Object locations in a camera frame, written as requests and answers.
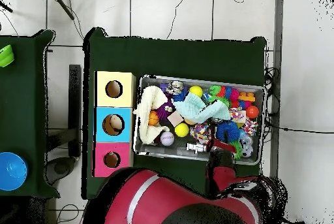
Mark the light blue knit cloth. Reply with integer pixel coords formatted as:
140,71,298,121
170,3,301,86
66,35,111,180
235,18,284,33
172,93,232,124

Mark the cream knit cloth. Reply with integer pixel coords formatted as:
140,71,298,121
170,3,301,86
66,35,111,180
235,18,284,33
132,85,170,145

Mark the blue bowl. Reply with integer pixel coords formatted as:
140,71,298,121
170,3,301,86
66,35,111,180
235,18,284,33
0,152,29,191

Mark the clear mesh bin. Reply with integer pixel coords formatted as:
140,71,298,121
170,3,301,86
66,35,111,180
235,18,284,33
132,74,266,167

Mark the wooden box with three holes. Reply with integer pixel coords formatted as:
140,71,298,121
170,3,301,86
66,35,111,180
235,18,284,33
91,71,137,178

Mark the blue spiky eyed toy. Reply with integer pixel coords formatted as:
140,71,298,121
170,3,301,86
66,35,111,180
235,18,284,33
215,120,241,142

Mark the yellow ball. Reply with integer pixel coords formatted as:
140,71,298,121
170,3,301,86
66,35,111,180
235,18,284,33
189,85,204,99
174,121,190,138

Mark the red orange ball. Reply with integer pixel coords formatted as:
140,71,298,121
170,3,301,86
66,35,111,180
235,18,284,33
245,105,260,120

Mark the rainbow spiky caterpillar toy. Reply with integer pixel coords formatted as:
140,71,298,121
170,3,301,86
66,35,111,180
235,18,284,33
209,84,253,110

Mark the white printed ball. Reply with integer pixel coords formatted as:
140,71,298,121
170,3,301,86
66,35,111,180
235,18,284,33
159,131,175,147

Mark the orange toy basketball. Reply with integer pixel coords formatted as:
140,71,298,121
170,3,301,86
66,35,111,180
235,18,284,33
147,110,160,127

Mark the dark green table cloth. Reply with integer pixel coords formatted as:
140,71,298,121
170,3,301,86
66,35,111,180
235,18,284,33
82,27,267,200

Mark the black upright panel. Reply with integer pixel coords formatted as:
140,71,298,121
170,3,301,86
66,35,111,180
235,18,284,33
68,64,82,158

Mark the grey round base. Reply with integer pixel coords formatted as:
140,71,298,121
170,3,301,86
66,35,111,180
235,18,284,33
45,155,77,185

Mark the green covered side table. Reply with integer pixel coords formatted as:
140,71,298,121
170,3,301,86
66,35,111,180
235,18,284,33
0,29,61,199

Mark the black tripod leg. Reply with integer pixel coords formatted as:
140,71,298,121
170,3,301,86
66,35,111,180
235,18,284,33
49,0,76,21
0,0,14,14

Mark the green cup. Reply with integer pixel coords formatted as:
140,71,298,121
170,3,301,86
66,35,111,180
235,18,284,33
0,44,16,68

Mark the black cable bundle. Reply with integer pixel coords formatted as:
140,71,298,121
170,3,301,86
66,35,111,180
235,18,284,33
263,66,281,116

